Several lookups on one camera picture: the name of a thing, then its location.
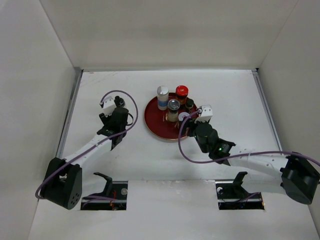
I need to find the grey lid red label jar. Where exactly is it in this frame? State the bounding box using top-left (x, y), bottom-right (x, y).
top-left (178, 111), bottom-right (190, 122)

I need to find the black lid spice bottle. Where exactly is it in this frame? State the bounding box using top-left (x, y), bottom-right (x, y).
top-left (185, 98), bottom-right (194, 111)

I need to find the clear top pepper grinder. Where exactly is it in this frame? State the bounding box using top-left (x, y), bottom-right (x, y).
top-left (167, 99), bottom-right (181, 123)

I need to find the red lid sauce jar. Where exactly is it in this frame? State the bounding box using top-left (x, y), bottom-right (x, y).
top-left (175, 85), bottom-right (189, 106)

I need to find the silver lid blue label shaker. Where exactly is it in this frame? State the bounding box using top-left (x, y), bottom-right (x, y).
top-left (157, 85), bottom-right (169, 111)

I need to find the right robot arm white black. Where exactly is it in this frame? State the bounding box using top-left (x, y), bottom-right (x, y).
top-left (179, 117), bottom-right (320, 205)

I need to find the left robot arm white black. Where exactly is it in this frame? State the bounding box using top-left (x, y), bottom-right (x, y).
top-left (35, 107), bottom-right (131, 210)

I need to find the small black soy bottle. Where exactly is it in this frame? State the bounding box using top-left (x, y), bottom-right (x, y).
top-left (114, 95), bottom-right (126, 108)

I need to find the red round lacquer tray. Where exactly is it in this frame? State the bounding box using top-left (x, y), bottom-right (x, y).
top-left (144, 92), bottom-right (201, 141)

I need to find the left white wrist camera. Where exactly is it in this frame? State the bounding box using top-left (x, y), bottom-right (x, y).
top-left (100, 96), bottom-right (116, 117)

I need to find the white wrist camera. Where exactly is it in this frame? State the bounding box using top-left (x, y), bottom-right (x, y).
top-left (100, 96), bottom-right (116, 117)
top-left (195, 105), bottom-right (213, 123)

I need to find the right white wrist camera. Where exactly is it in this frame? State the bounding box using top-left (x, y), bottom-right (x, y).
top-left (195, 105), bottom-right (213, 123)

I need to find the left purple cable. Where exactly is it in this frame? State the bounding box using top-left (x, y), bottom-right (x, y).
top-left (34, 89), bottom-right (139, 200)

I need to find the purple cable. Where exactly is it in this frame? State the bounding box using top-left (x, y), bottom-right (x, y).
top-left (34, 89), bottom-right (139, 200)
top-left (177, 107), bottom-right (320, 167)

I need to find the metal table edge rail left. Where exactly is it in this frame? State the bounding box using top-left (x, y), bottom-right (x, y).
top-left (55, 67), bottom-right (83, 158)

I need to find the metal table edge rail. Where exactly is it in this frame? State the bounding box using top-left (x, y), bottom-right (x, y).
top-left (55, 67), bottom-right (83, 158)
top-left (251, 68), bottom-right (283, 150)

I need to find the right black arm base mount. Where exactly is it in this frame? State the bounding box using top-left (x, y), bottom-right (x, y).
top-left (215, 171), bottom-right (265, 210)

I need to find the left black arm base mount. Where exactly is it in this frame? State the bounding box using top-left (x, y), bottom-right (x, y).
top-left (80, 172), bottom-right (129, 211)

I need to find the metal table edge rail right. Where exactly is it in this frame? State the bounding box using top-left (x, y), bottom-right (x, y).
top-left (251, 68), bottom-right (283, 150)

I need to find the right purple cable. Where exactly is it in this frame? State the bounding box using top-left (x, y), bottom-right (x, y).
top-left (177, 107), bottom-right (320, 167)

